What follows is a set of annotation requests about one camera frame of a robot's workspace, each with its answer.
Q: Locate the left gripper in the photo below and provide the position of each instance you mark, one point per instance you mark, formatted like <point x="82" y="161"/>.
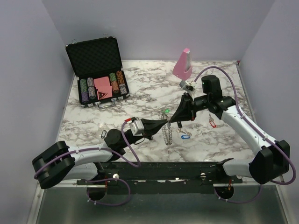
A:
<point x="151" y="126"/>

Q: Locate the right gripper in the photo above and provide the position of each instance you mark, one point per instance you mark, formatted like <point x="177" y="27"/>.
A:
<point x="186" y="110"/>

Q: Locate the steel disc with keyrings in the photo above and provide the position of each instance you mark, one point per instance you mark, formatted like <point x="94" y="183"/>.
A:
<point x="166" y="130"/>

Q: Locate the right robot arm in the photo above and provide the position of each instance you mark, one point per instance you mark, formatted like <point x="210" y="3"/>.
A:
<point x="270" y="156"/>

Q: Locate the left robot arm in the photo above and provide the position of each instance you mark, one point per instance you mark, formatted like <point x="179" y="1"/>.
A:
<point x="56" y="163"/>

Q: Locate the silver key by blue tag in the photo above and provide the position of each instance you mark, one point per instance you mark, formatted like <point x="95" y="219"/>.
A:
<point x="188" y="133"/>

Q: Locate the blue key tag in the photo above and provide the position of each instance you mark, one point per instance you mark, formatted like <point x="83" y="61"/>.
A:
<point x="185" y="136"/>

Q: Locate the red key tag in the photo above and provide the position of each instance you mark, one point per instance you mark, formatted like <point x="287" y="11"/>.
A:
<point x="211" y="121"/>

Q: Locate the pink metronome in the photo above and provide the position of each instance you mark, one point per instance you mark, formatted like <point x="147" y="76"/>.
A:
<point x="183" y="67"/>

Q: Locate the black poker chip case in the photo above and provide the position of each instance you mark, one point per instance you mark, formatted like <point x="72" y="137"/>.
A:
<point x="99" y="71"/>

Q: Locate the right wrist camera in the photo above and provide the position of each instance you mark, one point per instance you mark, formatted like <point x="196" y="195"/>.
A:
<point x="188" y="86"/>

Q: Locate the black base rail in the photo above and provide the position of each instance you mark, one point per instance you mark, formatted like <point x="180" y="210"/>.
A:
<point x="151" y="178"/>

